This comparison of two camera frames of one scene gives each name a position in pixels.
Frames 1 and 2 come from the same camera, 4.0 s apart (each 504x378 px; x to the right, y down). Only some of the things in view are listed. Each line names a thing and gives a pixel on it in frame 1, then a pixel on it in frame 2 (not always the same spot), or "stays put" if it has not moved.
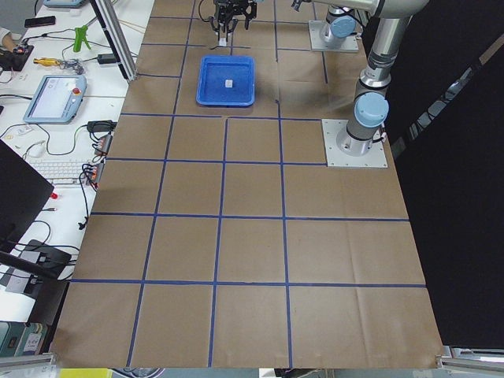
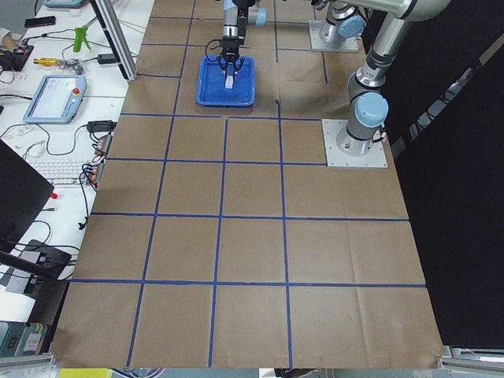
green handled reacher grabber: (80, 36) stays put
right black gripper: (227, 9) -> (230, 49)
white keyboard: (59, 172) stays put
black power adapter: (106, 58) stays put
